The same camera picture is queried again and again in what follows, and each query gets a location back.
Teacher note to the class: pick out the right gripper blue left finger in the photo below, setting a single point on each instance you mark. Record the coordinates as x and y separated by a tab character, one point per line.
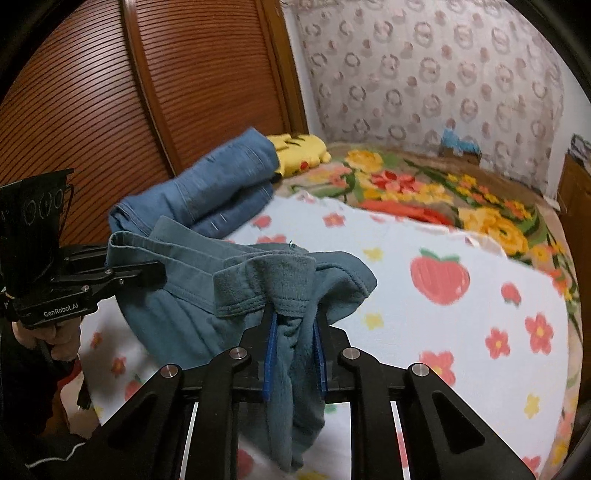
255	381

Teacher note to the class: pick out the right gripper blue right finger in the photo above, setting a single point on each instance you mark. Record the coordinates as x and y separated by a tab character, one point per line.
334	380

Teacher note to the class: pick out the teal green pants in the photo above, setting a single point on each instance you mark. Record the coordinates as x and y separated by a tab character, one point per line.
215	290

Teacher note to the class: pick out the left hand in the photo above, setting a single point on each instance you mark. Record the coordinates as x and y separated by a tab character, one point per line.
63	338

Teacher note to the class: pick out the folded blue denim jeans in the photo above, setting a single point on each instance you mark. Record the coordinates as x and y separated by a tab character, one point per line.
219	193

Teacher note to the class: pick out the white strawberry flower bed sheet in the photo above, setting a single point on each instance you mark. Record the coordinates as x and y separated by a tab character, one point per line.
494	329

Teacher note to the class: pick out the yellow plush toy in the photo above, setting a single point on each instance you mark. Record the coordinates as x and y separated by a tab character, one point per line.
298	153

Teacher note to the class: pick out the wooden louvered wardrobe door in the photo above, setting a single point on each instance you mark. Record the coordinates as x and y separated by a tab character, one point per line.
128	94

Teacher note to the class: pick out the brown floral blanket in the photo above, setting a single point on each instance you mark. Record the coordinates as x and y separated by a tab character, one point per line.
451	191

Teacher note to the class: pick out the pink circle patterned curtain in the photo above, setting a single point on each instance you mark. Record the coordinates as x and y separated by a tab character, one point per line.
412	73

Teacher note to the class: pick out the wooden sideboard cabinet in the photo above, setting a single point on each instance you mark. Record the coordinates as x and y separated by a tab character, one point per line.
574	199

